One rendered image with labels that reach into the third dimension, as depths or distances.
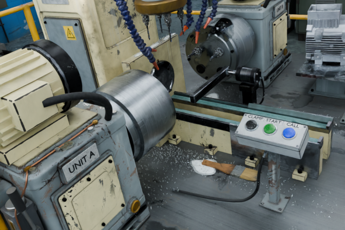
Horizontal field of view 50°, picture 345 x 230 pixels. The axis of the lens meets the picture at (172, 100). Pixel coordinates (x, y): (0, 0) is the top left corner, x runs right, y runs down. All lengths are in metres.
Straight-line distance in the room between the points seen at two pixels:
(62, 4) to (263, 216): 0.95
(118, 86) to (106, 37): 0.34
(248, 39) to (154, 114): 0.63
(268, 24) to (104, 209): 1.09
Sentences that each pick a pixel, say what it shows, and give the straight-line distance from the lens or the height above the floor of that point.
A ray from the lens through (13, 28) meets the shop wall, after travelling 6.82.
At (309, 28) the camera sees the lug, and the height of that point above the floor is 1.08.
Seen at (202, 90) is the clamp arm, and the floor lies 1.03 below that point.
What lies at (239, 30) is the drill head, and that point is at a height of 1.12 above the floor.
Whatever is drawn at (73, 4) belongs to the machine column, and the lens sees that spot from 1.33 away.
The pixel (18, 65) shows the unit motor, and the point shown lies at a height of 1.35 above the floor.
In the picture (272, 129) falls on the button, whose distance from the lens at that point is 0.96.
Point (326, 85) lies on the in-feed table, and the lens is 1.68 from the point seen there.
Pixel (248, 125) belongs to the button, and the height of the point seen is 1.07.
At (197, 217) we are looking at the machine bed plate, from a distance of 1.12.
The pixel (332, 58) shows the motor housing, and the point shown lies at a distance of 1.67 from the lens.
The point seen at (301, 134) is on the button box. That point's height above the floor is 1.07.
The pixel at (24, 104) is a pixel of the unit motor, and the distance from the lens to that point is 0.78.
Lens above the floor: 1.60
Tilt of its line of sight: 28 degrees down
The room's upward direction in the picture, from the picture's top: 10 degrees counter-clockwise
